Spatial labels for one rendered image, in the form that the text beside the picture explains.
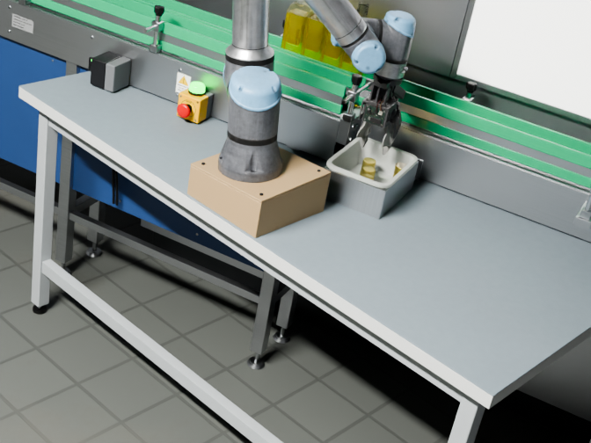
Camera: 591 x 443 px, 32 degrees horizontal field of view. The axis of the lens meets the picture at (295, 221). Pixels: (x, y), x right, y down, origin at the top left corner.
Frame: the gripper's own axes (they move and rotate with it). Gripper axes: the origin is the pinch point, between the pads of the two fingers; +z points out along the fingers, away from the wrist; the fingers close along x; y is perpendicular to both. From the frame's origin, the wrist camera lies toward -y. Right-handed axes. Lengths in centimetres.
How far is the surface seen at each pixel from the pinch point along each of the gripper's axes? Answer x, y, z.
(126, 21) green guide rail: -81, -6, -7
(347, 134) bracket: -8.6, -2.4, 0.9
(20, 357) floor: -80, 36, 86
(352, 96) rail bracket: -9.2, -1.1, -10.3
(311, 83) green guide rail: -22.0, -4.4, -8.6
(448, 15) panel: 2.3, -29.7, -28.5
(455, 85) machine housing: 8.2, -32.6, -9.5
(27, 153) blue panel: -114, -6, 47
